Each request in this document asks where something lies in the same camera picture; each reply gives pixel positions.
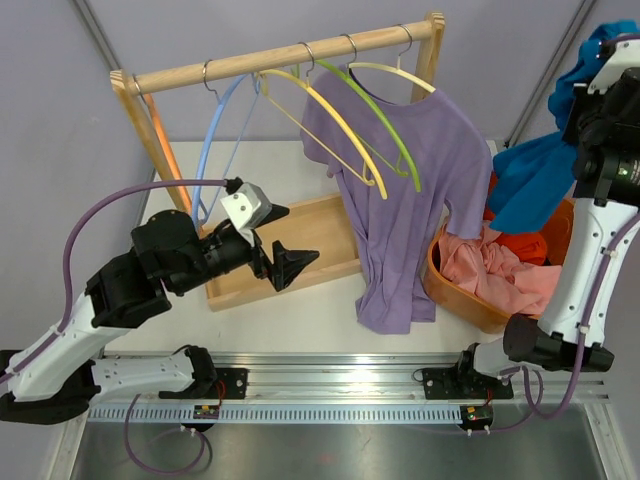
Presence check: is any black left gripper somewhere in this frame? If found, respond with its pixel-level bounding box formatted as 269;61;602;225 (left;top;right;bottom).
170;204;319;296

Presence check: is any purple t-shirt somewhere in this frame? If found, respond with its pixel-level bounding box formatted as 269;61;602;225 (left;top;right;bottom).
299;67;494;335

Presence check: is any light blue plastic hanger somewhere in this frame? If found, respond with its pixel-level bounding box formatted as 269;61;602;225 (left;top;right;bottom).
192;58;264;226

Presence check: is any yellow plastic hanger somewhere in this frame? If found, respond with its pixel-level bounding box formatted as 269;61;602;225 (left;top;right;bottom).
257;69;388;200

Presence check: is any orange plastic hanger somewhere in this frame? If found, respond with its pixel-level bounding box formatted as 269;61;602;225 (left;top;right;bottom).
139;93;192;213

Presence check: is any cream plastic hanger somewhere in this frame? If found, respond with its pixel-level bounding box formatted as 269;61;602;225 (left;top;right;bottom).
348;52;436;94

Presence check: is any pink t-shirt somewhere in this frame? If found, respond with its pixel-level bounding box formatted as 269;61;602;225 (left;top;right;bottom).
438;226;562;315

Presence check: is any orange t-shirt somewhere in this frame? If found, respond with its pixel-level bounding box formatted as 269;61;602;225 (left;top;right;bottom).
482;169;550;266

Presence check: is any blue t-shirt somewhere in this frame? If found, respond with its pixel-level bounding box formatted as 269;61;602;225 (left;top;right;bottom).
487;20;639;235

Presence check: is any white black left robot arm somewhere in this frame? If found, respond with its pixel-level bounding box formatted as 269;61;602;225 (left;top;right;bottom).
1;210;320;425

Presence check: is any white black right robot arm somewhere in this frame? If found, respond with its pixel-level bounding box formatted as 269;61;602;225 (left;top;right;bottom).
453;67;639;399

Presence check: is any wooden clothes rack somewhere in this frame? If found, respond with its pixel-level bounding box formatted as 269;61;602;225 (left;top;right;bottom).
110;12;446;290

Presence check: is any orange laundry basket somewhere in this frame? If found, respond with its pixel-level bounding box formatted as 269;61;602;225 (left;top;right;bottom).
424;200;574;334

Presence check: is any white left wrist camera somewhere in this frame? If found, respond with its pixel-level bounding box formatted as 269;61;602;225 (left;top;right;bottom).
221;179;272;247

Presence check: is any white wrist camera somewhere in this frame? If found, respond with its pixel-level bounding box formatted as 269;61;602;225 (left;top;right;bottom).
221;179;272;247
587;35;639;95

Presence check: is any aluminium mounting rail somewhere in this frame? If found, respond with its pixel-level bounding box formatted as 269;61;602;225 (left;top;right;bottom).
94;349;606;404

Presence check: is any white slotted cable duct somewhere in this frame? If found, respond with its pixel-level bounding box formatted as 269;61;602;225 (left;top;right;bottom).
88;403;462;425

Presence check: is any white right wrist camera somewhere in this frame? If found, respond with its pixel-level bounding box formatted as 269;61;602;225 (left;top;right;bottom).
587;35;639;95

